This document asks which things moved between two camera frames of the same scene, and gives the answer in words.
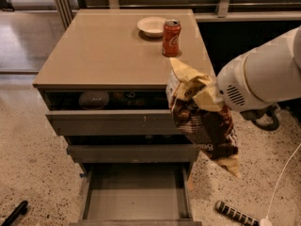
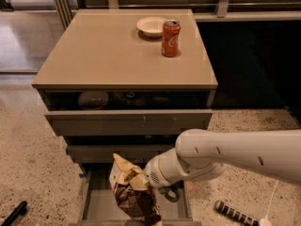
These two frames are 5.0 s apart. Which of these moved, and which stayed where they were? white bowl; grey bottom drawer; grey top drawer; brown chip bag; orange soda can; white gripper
Moved: white gripper; brown chip bag
Stayed: white bowl; grey top drawer; orange soda can; grey bottom drawer
